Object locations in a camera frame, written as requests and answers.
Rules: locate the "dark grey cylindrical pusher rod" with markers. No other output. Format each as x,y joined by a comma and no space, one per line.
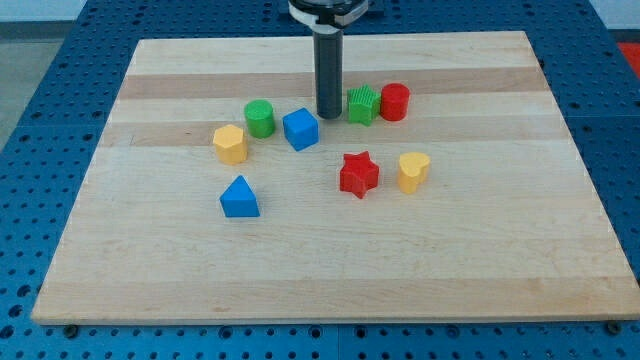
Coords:
328,51

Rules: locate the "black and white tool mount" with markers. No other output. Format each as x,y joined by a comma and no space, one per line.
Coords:
327,16

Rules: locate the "blue cube block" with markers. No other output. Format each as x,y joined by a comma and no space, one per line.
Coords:
301,129

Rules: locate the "green star block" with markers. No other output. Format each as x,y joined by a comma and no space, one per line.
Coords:
363,105

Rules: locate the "red cylinder block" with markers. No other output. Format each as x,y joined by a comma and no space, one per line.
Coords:
394,101

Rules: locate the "green cylinder block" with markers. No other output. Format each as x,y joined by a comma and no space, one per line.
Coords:
259,118

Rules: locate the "red star block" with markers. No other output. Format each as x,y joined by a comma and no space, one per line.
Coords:
359,174

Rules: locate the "yellow hexagon block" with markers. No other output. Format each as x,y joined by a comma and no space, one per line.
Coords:
230,144

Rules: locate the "yellow heart block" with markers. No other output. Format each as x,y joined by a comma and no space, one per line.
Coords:
413,168

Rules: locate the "blue triangle block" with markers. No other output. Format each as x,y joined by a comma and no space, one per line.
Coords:
239,200

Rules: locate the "light wooden board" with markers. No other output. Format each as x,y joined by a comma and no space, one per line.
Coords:
507,227

